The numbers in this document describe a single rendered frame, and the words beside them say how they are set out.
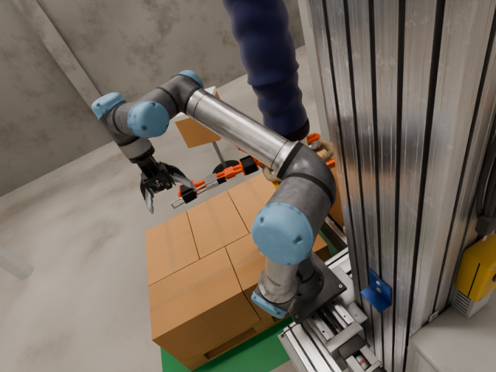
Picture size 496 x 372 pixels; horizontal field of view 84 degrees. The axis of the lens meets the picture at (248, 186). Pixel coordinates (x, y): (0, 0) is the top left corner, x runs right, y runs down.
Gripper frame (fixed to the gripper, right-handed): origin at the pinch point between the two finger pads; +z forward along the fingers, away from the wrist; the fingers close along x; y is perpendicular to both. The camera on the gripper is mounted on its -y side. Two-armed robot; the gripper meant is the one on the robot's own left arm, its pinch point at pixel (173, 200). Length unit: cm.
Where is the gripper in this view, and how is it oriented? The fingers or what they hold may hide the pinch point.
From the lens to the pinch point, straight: 89.9
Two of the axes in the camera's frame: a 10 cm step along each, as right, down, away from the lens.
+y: 4.2, 4.6, -7.8
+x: 8.5, -5.0, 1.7
